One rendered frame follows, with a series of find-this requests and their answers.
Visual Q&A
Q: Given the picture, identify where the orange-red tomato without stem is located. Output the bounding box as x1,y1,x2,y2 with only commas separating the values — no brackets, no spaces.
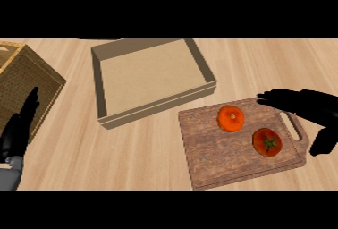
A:
218,105,246,133

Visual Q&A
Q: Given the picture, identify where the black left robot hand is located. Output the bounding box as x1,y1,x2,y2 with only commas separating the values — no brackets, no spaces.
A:
0,86,42,165

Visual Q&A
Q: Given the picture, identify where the red tomato with green stem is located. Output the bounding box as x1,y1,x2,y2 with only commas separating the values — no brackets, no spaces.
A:
252,127,284,158

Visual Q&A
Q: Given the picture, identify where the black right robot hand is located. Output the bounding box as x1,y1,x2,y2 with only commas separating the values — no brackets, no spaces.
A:
256,89,338,157

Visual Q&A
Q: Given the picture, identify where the open cardboard box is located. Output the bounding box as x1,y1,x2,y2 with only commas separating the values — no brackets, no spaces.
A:
91,38,219,131

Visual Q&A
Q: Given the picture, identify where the wicker basket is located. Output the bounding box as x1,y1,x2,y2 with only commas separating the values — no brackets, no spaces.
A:
0,40,70,145

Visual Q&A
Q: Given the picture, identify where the brown wooden cutting board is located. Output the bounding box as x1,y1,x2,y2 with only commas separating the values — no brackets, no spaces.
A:
178,97,309,191

